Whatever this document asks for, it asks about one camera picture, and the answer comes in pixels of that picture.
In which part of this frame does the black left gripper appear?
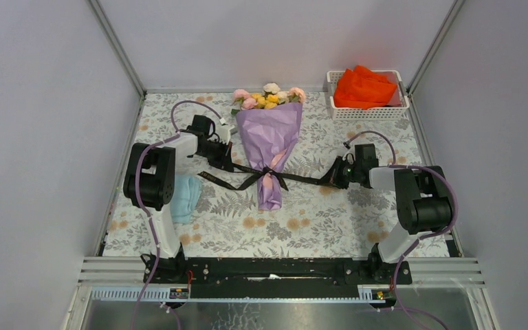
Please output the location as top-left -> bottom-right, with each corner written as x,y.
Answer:
195,137 -> 232,172

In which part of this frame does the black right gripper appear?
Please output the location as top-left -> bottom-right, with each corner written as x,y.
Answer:
318,156 -> 362,190

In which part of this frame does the black printed ribbon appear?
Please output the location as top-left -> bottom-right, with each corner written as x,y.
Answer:
198,164 -> 339,191

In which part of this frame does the pink purple wrapping paper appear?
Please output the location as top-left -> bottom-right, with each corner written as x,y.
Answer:
236,102 -> 303,210

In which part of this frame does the pink fake flower stem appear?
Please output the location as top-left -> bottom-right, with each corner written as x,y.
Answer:
231,89 -> 258,116
287,87 -> 306,104

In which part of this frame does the yellow fake flower stem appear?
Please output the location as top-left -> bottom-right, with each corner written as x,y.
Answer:
251,93 -> 280,109

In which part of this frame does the white fake flower stem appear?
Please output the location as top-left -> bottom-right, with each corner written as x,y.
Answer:
263,82 -> 281,95

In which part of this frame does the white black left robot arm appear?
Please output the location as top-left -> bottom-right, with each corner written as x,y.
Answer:
122,115 -> 237,283

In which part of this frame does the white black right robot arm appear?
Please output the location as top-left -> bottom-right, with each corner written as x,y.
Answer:
319,144 -> 457,283

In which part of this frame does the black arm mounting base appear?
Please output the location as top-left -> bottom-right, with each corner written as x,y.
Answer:
140,254 -> 413,299

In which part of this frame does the floral patterned table mat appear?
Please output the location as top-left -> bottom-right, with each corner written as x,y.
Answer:
102,92 -> 423,258

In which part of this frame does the light blue towel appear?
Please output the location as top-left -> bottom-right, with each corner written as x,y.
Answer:
170,174 -> 202,224

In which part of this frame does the white perforated plastic basket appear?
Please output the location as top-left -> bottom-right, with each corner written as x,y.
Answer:
324,69 -> 410,121

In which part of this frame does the orange cloth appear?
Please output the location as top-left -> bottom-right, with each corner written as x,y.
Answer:
333,65 -> 397,110

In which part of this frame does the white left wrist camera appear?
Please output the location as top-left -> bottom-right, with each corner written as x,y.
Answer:
214,118 -> 238,144

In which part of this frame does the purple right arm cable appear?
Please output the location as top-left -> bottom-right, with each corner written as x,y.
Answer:
343,130 -> 460,330

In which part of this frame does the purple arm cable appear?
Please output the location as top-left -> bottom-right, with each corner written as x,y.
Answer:
343,130 -> 460,330
129,100 -> 226,330

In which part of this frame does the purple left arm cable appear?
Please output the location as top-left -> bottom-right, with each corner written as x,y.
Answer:
129,100 -> 226,330

